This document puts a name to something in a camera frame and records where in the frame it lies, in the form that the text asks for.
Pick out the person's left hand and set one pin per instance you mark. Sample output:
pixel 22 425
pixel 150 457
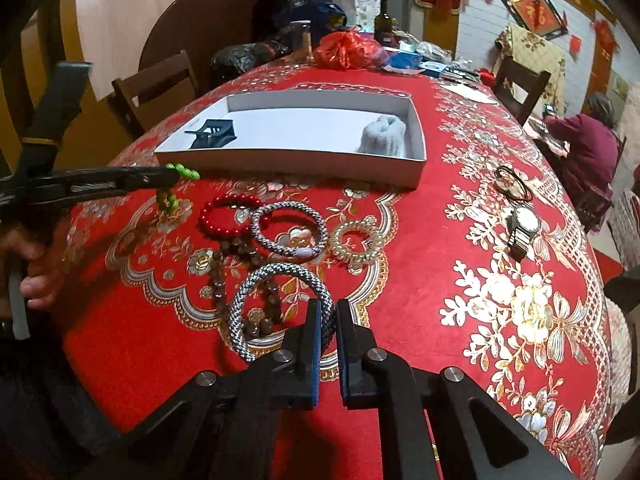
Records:
pixel 42 275

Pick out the dark wine bottle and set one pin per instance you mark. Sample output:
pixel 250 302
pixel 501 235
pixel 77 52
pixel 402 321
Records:
pixel 385 22

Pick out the red knot wall decoration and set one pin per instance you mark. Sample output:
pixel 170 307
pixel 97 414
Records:
pixel 606 37

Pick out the dark wooden chair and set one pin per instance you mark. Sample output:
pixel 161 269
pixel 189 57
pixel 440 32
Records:
pixel 520 85
pixel 160 82

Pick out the floral cloth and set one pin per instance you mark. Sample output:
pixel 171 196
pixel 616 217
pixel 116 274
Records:
pixel 535 55

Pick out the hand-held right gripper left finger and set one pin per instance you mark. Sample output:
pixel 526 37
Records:
pixel 314 360

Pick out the white paper sheet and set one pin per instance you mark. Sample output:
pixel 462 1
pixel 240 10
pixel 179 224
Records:
pixel 467 92

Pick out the round wooden table top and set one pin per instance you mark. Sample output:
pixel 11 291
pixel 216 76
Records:
pixel 200 20

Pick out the clear plastic bag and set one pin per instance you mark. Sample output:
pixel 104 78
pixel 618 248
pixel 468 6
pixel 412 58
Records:
pixel 432 51

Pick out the blue bag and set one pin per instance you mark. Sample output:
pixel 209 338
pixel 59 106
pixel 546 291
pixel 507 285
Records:
pixel 320 15

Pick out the silver wristwatch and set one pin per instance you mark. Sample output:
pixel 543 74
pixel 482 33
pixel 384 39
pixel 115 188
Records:
pixel 525 218

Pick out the white fluffy scrunchie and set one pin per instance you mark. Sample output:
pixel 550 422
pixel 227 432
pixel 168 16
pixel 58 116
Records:
pixel 384 135

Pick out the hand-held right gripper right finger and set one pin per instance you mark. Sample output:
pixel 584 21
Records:
pixel 342 360

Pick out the blue tissue box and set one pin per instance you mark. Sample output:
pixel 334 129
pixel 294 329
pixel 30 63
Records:
pixel 405 60

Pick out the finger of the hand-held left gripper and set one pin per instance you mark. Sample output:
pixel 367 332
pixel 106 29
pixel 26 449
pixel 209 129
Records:
pixel 120 179

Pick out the red floral tablecloth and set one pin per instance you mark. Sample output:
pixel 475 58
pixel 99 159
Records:
pixel 425 270

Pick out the black hair claw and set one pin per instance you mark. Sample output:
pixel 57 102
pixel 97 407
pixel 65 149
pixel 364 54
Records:
pixel 212 135

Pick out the glass jar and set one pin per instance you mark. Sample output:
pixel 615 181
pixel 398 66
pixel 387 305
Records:
pixel 301 42

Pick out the white cardboard box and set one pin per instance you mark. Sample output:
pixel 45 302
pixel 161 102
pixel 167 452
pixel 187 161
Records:
pixel 300 130

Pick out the red plastic bag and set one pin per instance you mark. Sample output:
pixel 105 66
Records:
pixel 345 50

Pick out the framed red wall picture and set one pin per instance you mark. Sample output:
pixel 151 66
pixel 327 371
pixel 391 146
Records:
pixel 537 12

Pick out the white gift bag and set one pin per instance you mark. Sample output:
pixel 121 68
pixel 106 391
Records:
pixel 365 10

